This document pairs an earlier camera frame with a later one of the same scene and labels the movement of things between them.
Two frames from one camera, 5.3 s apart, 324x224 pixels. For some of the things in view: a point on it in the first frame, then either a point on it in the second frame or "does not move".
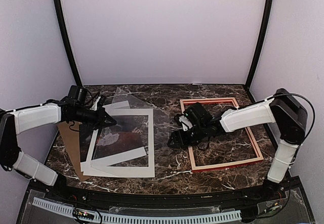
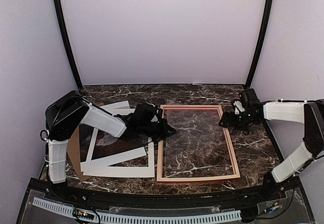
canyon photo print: (118, 134) does not move
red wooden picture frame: (186, 103) to (235, 176)
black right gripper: (184, 141) to (232, 122)
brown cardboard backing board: (69, 132) does not move
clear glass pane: (137, 144) to (200, 147)
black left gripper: (99, 120) to (164, 132)
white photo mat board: (102, 167) does not move
